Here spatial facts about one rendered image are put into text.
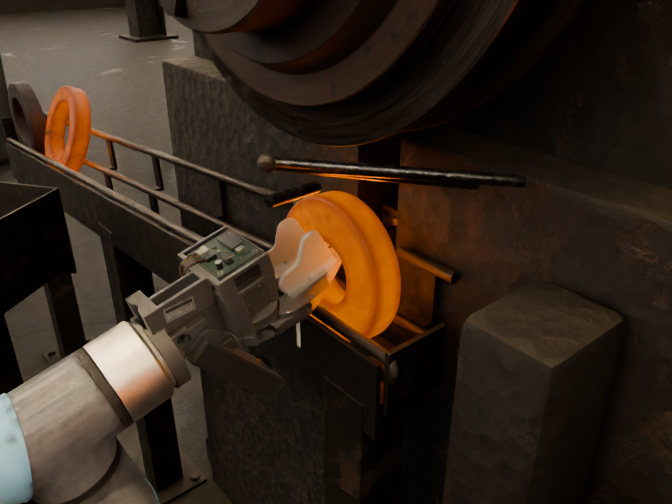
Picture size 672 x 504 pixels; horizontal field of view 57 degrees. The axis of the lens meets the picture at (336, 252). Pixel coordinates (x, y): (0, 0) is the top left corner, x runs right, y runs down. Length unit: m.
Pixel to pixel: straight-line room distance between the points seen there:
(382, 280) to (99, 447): 0.27
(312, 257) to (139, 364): 0.18
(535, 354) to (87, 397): 0.32
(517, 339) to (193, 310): 0.26
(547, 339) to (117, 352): 0.32
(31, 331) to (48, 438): 1.54
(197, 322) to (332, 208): 0.16
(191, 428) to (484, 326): 1.19
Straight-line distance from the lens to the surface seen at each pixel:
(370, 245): 0.56
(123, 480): 0.57
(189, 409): 1.62
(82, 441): 0.52
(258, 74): 0.55
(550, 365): 0.42
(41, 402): 0.52
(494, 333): 0.44
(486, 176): 0.49
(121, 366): 0.51
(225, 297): 0.52
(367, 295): 0.58
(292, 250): 0.61
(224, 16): 0.45
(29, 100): 1.52
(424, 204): 0.59
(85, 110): 1.35
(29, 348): 1.97
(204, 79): 0.89
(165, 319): 0.52
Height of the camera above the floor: 1.04
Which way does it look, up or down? 27 degrees down
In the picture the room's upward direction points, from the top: straight up
